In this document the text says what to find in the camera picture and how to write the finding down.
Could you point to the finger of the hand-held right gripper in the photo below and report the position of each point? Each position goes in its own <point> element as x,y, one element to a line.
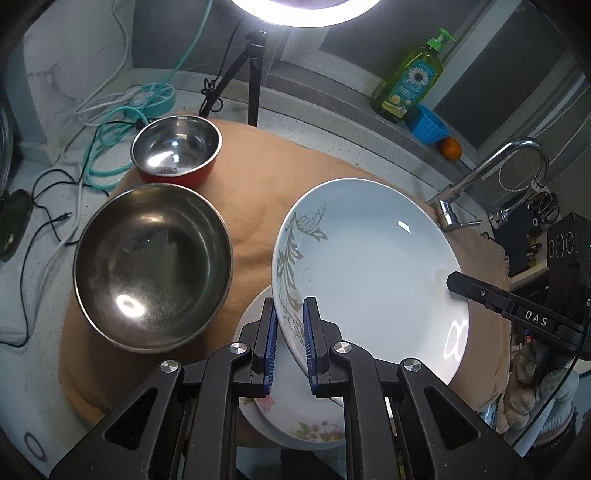
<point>480,293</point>

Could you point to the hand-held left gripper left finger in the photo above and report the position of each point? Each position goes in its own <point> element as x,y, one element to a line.
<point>271,350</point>

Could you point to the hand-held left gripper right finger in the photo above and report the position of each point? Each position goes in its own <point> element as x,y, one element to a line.
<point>310,350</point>

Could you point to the large floral plate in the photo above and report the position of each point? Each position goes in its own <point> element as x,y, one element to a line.
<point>291,415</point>

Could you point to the white plate grey leaf print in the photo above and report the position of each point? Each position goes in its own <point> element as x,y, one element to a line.
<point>378,258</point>

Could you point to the large steel bowl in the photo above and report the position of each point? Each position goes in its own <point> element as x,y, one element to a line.
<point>152,263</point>

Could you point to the small red steel bowl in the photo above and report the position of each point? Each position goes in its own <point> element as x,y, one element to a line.
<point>175,147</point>

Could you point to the person's right hand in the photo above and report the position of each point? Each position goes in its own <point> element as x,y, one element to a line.
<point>535,387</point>

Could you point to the black knife block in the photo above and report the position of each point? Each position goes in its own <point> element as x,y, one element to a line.
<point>521,244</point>

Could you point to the black scissors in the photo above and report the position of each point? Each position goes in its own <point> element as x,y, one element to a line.
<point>545,207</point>

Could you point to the chrome faucet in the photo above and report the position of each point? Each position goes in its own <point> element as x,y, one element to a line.
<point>448,207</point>

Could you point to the tan towel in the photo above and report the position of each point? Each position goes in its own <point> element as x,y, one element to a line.
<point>249,217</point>

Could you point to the orange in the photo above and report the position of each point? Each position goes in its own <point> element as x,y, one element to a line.
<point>450,148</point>

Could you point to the blue fluted cup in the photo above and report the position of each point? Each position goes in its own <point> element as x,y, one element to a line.
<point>427,127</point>

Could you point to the green dish soap bottle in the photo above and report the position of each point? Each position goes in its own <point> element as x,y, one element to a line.
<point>406,87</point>

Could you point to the black tripod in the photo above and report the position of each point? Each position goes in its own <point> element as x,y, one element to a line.
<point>253,83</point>

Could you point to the dark green leaf dish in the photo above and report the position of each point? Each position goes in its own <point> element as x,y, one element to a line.
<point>14,221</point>

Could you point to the steel pot lid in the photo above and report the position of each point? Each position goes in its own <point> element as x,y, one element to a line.
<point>7,138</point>

